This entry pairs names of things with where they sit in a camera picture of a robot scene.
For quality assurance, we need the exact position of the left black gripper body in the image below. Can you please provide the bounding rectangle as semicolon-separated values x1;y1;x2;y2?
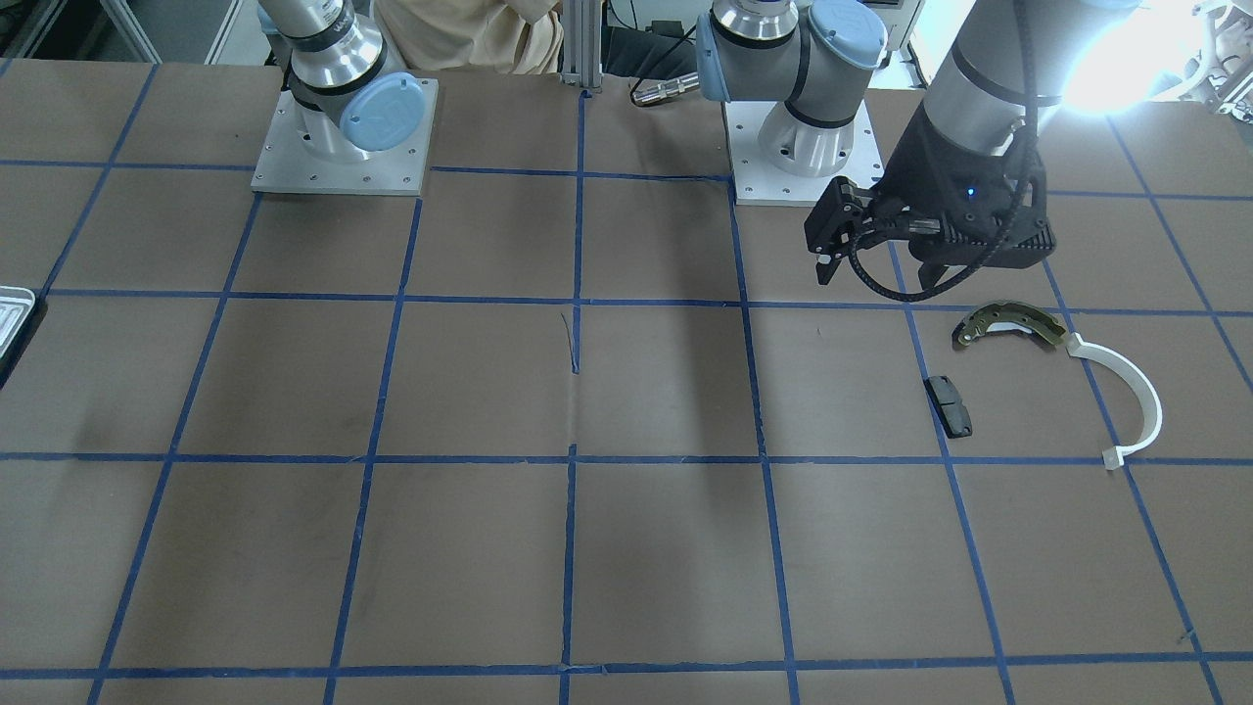
867;96;1058;270

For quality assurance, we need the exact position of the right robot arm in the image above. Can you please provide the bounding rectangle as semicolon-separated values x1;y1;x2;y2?
258;1;427;155

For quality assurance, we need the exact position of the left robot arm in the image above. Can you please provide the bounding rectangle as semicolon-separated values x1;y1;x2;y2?
694;1;1136;303

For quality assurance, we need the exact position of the white plastic tray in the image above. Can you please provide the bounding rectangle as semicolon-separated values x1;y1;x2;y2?
1;286;38;364

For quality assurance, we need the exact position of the olive brake shoe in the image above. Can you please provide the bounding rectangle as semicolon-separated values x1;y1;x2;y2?
951;301;1069;347

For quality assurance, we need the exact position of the black brake pad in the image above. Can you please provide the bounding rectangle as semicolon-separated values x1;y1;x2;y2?
923;374;974;440

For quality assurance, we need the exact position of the person in beige shirt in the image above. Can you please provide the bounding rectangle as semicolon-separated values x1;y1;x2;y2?
373;1;564;75

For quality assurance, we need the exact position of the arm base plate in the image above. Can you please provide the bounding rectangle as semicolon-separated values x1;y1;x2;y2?
251;76;441;197
723;101;885;207

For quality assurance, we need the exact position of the silver cable connector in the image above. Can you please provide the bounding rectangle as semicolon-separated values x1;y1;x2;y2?
630;71;700;108

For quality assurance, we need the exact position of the aluminium frame post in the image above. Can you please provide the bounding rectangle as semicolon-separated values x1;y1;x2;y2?
559;0;606;95

